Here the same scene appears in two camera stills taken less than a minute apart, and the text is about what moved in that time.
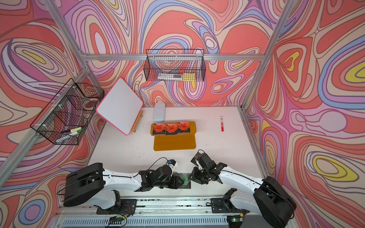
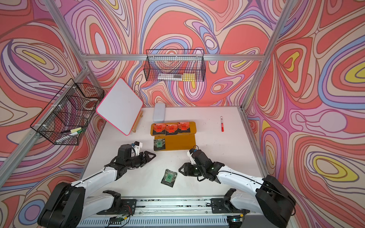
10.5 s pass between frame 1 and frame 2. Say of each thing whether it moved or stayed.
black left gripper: moved
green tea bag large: moved
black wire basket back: stayed
